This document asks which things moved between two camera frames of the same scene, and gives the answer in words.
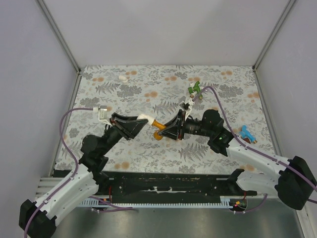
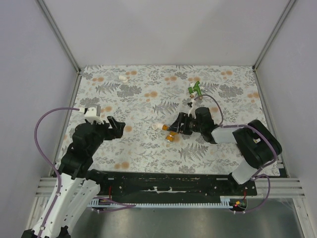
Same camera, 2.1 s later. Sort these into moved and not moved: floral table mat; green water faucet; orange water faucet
Moved: orange water faucet
Not moved: green water faucet; floral table mat
